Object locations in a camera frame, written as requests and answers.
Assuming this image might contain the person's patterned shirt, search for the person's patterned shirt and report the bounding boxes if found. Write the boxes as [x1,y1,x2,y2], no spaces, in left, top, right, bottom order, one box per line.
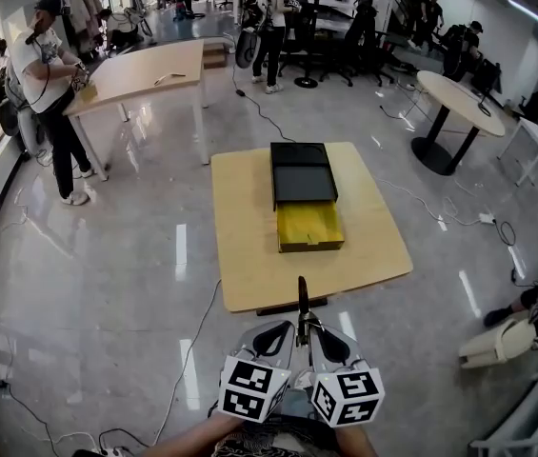
[210,414,346,457]

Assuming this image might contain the row of black office chairs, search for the row of black office chairs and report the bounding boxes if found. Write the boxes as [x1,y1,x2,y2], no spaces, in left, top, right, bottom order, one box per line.
[277,0,398,88]

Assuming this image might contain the long white floor cable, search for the long white floor cable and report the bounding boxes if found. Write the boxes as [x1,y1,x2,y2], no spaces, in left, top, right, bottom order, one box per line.
[151,278,222,447]

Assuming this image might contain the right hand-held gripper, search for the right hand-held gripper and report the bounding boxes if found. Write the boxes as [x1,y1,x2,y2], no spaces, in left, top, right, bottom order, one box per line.
[296,314,387,428]

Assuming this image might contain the stack of wooden boxes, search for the stack of wooden boxes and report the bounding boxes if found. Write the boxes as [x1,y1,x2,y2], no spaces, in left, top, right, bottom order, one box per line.
[202,38,228,70]

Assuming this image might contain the round white table black base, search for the round white table black base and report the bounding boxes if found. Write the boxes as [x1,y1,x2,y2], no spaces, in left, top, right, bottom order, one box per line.
[409,70,508,177]

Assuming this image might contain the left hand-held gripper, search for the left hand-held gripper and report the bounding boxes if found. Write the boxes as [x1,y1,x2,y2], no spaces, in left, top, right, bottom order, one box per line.
[218,320,297,423]

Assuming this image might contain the person's right forearm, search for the person's right forearm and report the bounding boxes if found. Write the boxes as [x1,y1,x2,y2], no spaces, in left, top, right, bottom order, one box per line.
[332,424,379,457]

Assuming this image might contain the black shell backpack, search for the black shell backpack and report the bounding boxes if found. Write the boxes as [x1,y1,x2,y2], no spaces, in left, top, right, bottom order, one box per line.
[234,30,260,70]

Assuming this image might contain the white metal shelf unit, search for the white metal shelf unit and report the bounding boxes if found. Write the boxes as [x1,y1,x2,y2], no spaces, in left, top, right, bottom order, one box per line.
[468,349,538,457]

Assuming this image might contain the long wooden table white legs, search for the long wooden table white legs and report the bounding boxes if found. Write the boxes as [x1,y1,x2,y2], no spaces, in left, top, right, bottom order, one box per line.
[62,39,210,183]

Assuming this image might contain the black power brick with cable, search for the black power brick with cable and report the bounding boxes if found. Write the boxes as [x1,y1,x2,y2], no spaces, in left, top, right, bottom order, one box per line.
[229,64,298,143]

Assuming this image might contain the black coat stand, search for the black coat stand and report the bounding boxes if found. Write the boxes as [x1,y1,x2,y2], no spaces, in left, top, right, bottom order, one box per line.
[293,0,321,89]

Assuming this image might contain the square wooden pedestal table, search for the square wooden pedestal table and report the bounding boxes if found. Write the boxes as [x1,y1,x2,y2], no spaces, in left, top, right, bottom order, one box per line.
[209,140,415,317]

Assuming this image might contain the person's left forearm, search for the person's left forearm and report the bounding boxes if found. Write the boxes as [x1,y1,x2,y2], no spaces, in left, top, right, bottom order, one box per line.
[137,414,244,457]

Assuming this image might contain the white tool with cable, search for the white tool with cable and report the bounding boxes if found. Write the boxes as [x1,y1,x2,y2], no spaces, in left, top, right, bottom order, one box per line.
[152,72,187,88]

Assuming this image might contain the person's white shoe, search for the person's white shoe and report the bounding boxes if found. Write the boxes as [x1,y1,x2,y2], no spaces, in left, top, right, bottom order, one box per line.
[291,368,315,390]

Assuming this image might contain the small white desk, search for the small white desk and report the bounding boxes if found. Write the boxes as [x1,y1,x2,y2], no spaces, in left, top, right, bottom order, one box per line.
[496,116,538,188]

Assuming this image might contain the cream shell backpack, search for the cream shell backpack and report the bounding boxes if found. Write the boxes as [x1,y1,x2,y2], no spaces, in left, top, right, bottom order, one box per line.
[458,319,538,369]

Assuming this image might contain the clothes rail with garments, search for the clothes rail with garments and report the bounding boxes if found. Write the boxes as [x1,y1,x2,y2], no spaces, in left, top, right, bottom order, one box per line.
[68,0,106,61]

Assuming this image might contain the black drawer box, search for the black drawer box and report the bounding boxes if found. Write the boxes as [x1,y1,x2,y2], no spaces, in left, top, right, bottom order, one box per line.
[269,141,347,255]

